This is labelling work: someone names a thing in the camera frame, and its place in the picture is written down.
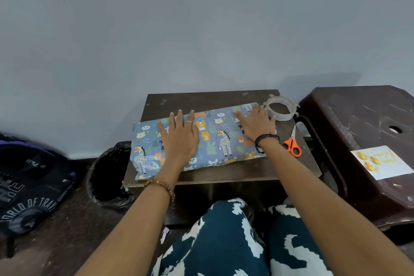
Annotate person's right hand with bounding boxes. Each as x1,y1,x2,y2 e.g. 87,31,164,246
233,103,282,147

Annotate small brown wooden table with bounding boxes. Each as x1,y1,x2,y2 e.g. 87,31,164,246
122,89,323,188

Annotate person's right forearm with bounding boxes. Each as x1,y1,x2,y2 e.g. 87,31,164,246
258,138,414,276

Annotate blue animal-print wrapping paper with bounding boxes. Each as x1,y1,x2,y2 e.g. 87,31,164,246
129,102,277,182

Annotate teal white patterned trousers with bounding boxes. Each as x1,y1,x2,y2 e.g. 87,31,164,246
152,198,334,276

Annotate brown beaded bracelet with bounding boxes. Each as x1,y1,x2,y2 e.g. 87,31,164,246
143,179,176,204

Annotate black cord bracelet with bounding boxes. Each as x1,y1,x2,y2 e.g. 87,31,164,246
254,133,282,154

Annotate clear tape roll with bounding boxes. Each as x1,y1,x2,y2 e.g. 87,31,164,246
262,94,301,122

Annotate orange handled scissors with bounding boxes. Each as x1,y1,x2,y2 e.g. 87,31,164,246
282,124,303,158

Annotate black purple backpack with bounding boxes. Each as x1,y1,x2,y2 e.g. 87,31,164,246
0,133,78,259

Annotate person's left hand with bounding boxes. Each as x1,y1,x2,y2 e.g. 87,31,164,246
157,109,200,171

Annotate black trash bin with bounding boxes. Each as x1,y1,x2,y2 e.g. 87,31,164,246
85,141,136,212

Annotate white card with gold stickers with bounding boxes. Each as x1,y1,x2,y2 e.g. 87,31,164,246
350,145,414,181

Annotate person's left forearm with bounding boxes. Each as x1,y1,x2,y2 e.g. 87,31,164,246
74,164,187,276

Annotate brown plastic stool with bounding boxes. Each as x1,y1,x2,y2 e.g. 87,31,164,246
296,85,414,231

